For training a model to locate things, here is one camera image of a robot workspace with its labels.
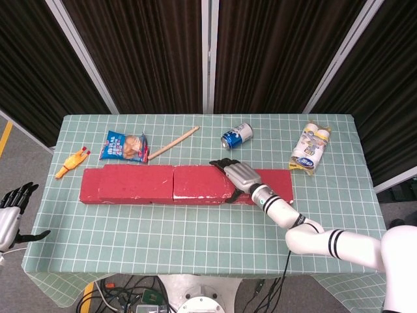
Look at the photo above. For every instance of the dark partition panel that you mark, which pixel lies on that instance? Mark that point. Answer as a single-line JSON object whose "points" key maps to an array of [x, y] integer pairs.
{"points": [[391, 98], [140, 55], [26, 65], [277, 55]]}

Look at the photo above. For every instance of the green circuit board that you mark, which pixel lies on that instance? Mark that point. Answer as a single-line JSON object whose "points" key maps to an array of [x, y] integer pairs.
{"points": [[151, 297]]}

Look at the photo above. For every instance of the yellow rubber chicken toy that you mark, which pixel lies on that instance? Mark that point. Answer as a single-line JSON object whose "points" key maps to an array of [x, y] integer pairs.
{"points": [[71, 163]]}

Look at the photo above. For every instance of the blue snack bag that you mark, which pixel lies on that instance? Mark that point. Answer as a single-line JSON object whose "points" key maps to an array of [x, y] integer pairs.
{"points": [[125, 146]]}

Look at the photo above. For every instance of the white partition base rail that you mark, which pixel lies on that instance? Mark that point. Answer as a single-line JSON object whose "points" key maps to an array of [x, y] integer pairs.
{"points": [[379, 186], [32, 136]]}

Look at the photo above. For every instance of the blue white soda can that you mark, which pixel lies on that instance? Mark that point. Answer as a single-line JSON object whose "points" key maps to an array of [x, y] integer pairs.
{"points": [[236, 136]]}

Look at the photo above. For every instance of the red foam brick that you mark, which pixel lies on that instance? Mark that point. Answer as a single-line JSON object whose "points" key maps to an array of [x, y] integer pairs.
{"points": [[89, 184], [137, 182], [277, 181], [195, 202], [200, 181]]}

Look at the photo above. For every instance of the white partition post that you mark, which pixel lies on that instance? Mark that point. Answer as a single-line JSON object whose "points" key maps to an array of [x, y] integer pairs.
{"points": [[82, 55], [210, 55], [344, 55]]}

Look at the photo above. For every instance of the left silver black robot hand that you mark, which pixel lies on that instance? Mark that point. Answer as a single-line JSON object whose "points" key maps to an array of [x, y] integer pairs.
{"points": [[8, 221]]}

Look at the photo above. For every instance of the green checkered tablecloth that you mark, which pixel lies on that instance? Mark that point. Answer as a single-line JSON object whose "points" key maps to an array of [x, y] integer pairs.
{"points": [[146, 234]]}

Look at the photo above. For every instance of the wooden drumstick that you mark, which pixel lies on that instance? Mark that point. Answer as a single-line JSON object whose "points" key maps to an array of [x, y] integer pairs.
{"points": [[176, 141]]}

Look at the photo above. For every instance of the pack of white bottles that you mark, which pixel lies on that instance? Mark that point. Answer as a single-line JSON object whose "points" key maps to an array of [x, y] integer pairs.
{"points": [[309, 150]]}

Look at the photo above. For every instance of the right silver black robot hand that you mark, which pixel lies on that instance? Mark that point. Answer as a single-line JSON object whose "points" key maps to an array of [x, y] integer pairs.
{"points": [[242, 176]]}

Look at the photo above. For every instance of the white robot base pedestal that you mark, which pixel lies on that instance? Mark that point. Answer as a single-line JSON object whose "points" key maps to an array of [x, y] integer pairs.
{"points": [[202, 293]]}

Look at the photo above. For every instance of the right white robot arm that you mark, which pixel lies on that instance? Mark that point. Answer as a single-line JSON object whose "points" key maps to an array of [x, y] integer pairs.
{"points": [[309, 241]]}

